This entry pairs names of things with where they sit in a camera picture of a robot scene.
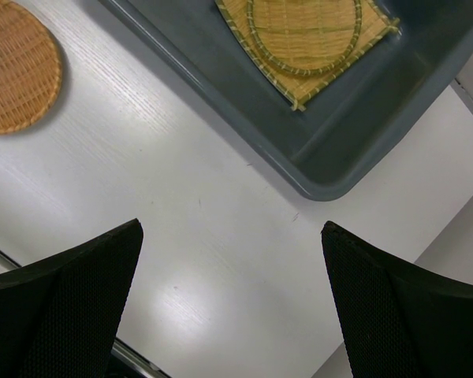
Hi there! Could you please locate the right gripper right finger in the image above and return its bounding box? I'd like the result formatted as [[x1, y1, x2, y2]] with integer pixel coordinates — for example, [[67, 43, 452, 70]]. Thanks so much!
[[321, 221, 473, 377]]

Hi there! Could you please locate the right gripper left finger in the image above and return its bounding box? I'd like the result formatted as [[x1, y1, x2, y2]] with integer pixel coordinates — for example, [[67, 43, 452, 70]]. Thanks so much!
[[0, 219, 143, 377]]

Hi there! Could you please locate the round orange woven plate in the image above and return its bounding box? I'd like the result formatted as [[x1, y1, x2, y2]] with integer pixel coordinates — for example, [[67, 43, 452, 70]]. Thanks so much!
[[0, 1, 63, 135]]

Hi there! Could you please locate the square bamboo mat tray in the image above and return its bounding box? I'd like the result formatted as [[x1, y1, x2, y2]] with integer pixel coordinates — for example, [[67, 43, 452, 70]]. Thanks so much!
[[216, 1, 400, 110]]

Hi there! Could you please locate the round green-rimmed bamboo plate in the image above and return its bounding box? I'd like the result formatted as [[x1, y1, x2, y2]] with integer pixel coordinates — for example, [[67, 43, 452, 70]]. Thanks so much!
[[246, 1, 363, 76]]

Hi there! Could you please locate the grey plastic bin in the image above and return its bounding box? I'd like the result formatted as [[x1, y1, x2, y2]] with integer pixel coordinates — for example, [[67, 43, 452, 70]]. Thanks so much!
[[105, 1, 473, 201]]

